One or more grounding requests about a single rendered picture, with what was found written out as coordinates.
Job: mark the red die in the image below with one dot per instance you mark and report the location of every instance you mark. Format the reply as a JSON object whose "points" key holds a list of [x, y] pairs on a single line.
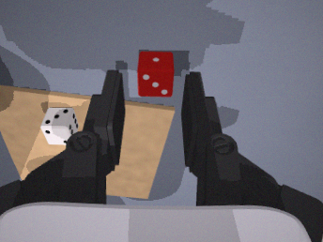
{"points": [[155, 74]]}

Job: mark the tan mat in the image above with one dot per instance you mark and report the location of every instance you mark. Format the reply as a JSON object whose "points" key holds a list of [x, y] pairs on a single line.
{"points": [[145, 131]]}

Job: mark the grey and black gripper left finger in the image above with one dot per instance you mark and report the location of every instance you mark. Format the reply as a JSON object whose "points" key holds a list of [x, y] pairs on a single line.
{"points": [[89, 156]]}

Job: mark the white die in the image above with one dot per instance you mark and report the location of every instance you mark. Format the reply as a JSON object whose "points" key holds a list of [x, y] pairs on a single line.
{"points": [[58, 124]]}

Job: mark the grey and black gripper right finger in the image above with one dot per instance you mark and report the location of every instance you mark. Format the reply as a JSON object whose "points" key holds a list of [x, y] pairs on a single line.
{"points": [[223, 174]]}

